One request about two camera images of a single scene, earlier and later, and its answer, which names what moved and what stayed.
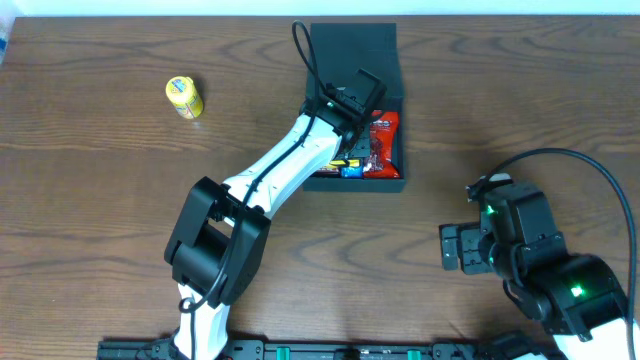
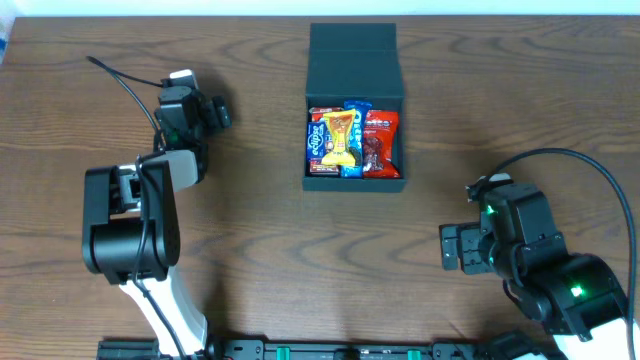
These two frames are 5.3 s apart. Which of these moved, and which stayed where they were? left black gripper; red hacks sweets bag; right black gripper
Moved: left black gripper
Stayed: red hacks sweets bag; right black gripper
